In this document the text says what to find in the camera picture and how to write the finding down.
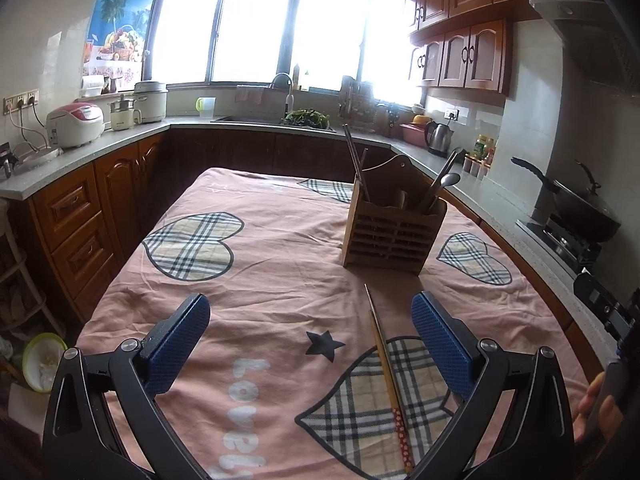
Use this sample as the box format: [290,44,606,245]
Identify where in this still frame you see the steel spoon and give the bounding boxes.
[416,172,461,214]

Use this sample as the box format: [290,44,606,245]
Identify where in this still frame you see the large steel fork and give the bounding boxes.
[433,150,461,182]

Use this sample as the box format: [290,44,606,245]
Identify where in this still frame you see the person's right hand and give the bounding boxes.
[570,372,625,444]

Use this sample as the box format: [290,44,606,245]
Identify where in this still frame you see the green rimmed bowl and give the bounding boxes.
[22,333,67,393]

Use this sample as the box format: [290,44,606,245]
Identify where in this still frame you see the black wok with lid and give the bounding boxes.
[511,157,622,244]

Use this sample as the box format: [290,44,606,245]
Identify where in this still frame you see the spice jars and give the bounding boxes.
[462,155,490,180]

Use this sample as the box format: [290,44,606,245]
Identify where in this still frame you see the pink cloth with plaid hearts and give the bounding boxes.
[78,169,587,479]

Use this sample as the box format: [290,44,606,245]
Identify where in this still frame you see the condiment bottles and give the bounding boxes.
[472,134,496,165]

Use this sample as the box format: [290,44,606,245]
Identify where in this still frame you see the wooden utensil holder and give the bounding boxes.
[341,155,447,275]

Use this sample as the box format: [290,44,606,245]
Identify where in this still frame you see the stainless steel electric kettle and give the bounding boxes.
[425,122,454,157]

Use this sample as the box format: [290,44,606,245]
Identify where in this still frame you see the pink basin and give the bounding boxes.
[400,124,427,148]

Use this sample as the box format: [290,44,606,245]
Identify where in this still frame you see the range hood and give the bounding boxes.
[528,0,639,94]

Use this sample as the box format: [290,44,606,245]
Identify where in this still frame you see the white pink rice cooker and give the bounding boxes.
[46,102,104,150]

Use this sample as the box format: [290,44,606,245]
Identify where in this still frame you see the small white electric kettle pot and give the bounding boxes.
[110,96,139,131]

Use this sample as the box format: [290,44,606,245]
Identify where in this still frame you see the dish drying rack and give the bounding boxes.
[338,76,390,136]

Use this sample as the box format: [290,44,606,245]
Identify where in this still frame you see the upper wooden cabinets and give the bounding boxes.
[409,0,539,96]

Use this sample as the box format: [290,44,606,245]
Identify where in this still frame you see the cream electric cooker pot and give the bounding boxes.
[134,80,168,125]

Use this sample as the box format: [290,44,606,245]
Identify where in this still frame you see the green leafy vegetables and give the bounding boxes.
[282,108,330,130]

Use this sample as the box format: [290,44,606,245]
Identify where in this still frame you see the pink dish cloth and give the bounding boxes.
[234,84,266,106]

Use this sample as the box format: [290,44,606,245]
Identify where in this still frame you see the sink faucet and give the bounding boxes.
[269,71,296,122]

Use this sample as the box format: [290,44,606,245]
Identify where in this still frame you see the yellow bottle on sill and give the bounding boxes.
[292,64,300,90]

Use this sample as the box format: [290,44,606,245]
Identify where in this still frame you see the tropical fruit poster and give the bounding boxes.
[82,0,155,92]

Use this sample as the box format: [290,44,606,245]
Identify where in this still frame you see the window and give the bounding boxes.
[150,0,421,106]

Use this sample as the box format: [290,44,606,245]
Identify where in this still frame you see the wall power outlet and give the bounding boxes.
[2,89,39,115]

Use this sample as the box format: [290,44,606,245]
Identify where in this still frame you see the measuring jug with green handle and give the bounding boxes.
[195,96,216,119]

